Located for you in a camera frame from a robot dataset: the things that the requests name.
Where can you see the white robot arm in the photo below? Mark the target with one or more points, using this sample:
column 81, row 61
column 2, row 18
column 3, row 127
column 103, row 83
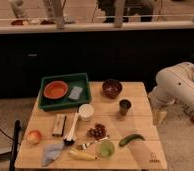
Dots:
column 175, row 82

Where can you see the grey sponge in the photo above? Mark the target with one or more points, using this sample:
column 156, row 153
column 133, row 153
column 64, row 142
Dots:
column 75, row 93

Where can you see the green plastic tray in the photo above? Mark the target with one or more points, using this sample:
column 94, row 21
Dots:
column 78, row 79

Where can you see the wooden block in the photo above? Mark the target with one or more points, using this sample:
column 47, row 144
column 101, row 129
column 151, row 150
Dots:
column 59, row 124

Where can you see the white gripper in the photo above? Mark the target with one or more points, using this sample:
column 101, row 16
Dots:
column 159, row 114

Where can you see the white paper cup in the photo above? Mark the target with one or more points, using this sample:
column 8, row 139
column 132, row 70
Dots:
column 86, row 112

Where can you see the dark red bowl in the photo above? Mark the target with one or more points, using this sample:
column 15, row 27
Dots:
column 111, row 88

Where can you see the red grapes bunch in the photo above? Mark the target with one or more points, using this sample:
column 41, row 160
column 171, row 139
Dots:
column 98, row 132

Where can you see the dark metal cup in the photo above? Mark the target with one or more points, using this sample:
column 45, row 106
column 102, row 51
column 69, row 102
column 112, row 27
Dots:
column 124, row 106

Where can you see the grey cloth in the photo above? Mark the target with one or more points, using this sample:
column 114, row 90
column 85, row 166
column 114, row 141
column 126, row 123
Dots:
column 51, row 153

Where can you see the orange bowl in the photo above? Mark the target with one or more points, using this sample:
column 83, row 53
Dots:
column 55, row 90

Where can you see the red apple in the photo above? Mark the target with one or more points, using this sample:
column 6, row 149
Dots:
column 34, row 137

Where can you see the silver fork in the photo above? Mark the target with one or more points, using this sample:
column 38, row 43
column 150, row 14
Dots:
column 84, row 146

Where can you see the green pepper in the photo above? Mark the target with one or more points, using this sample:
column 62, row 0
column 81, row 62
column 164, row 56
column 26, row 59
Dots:
column 130, row 138

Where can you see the black clamp stand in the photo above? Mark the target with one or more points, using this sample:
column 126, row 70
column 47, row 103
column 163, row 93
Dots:
column 14, row 147

